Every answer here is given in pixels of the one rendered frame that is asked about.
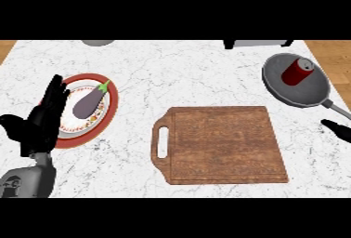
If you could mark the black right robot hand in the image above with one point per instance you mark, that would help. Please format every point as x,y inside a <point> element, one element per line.
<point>340,128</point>

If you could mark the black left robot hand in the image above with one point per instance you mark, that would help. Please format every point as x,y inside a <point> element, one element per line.
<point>41,121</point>

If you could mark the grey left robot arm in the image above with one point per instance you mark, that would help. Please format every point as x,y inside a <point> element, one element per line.
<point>29,179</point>

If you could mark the grey frying pan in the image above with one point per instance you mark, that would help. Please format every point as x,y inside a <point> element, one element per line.
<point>305,89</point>

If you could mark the red can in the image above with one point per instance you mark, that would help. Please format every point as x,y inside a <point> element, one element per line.
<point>295,72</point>

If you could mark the brown wooden cutting board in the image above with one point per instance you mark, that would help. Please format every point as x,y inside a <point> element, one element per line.
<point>224,145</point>

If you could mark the purple eggplant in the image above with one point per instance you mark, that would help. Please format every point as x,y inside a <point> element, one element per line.
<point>88,103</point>

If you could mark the red rimmed patterned plate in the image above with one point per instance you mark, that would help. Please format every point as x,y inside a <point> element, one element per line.
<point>97,124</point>

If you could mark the grey round object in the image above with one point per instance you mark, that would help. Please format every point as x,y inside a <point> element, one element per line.
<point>97,42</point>

